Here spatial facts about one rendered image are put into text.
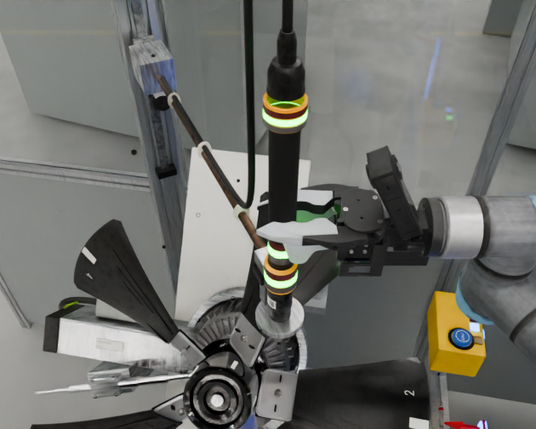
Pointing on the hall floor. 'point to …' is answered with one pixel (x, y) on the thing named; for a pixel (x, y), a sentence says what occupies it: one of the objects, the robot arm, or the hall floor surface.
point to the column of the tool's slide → (125, 28)
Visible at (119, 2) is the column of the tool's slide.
